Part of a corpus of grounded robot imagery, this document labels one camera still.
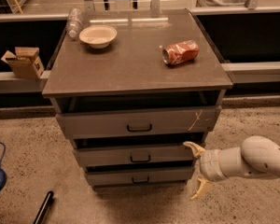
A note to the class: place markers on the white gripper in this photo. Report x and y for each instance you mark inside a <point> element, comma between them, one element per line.
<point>209,166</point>

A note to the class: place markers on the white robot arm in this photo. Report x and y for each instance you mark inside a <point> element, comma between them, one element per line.
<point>256,157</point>

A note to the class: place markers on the grey top drawer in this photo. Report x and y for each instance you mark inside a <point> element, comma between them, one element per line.
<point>124,123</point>

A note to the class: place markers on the grey drawer cabinet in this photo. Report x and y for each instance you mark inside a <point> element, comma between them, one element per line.
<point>130,74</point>

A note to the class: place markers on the open cardboard box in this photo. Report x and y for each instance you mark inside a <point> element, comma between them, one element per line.
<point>25,62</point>

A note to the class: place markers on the crushed red soda can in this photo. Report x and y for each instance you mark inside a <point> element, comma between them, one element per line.
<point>180,52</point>

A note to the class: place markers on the black cylindrical bar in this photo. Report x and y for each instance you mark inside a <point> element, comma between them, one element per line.
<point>44,207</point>

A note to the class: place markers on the white paper bowl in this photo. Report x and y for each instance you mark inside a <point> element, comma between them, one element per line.
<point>98,36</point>

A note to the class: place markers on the clear plastic water bottle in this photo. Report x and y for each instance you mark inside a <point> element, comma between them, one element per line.
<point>74,23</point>

